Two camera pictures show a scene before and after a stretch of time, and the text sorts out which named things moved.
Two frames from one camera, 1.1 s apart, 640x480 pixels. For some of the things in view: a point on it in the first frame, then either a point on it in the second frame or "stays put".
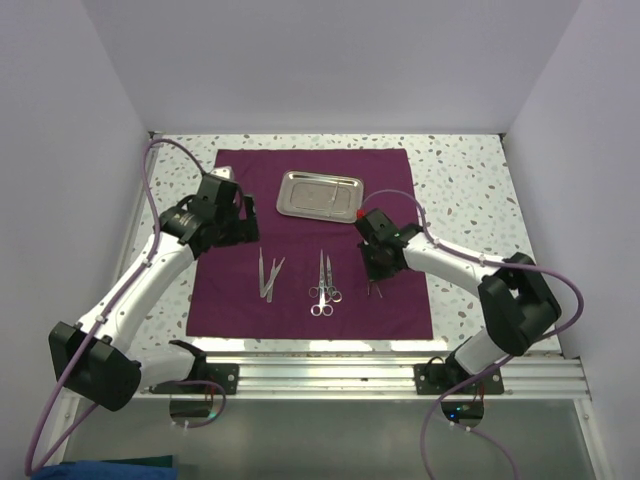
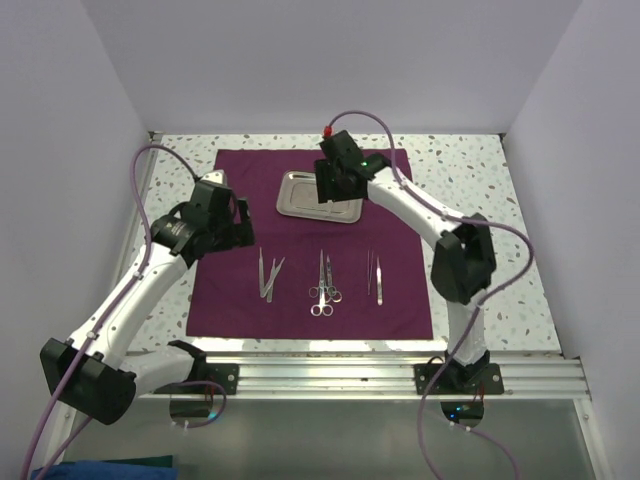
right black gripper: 374,273 -> 327,191
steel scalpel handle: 270,291 stays put
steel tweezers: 261,274 stays put
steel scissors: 335,295 stays put
